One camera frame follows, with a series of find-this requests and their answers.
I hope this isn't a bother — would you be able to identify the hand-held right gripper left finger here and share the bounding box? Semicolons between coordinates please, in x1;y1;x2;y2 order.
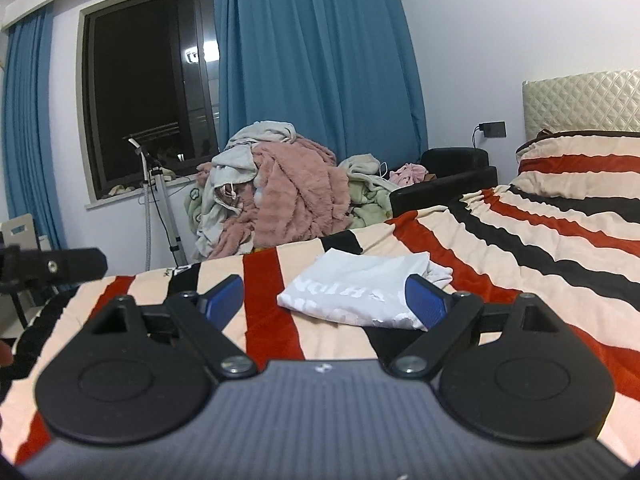
82;274;257;380

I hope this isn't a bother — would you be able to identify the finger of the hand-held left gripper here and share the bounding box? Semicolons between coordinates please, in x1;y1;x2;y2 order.
0;247;107;295

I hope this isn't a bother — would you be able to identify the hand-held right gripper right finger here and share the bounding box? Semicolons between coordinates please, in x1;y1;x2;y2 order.
390;274;561;378

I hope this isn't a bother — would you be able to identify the white t-shirt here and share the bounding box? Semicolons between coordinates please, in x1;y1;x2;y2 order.
277;250;454;332

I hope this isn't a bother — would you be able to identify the pile of crumpled clothes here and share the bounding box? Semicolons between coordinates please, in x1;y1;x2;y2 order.
183;155;402;256

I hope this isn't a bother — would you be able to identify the white chair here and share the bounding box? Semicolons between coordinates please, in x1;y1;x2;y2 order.
0;213;52;332

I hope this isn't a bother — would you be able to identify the garment steamer stand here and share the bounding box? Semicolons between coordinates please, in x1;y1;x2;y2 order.
122;135;189;269

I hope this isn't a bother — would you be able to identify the pink cloth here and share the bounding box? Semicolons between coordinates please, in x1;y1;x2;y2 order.
389;162;429;187

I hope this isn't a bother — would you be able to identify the blue curtain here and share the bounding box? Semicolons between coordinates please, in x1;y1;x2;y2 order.
213;0;430;167
0;7;69;252

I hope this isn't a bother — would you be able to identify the black armchair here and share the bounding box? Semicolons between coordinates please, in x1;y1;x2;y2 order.
389;147;499;219

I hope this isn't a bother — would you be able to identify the striped fleece blanket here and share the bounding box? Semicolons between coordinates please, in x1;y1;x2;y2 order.
0;130;640;467

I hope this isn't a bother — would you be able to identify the grey garment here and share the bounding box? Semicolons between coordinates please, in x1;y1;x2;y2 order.
211;121;297;196

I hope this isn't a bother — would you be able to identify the dark window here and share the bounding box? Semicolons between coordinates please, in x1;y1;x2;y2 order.
79;0;222;202

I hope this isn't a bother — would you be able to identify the quilted beige headboard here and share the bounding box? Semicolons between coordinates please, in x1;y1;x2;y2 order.
522;67;640;137

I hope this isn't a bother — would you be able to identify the wall socket with charger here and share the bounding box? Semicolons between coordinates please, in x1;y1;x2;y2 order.
472;121;507;148

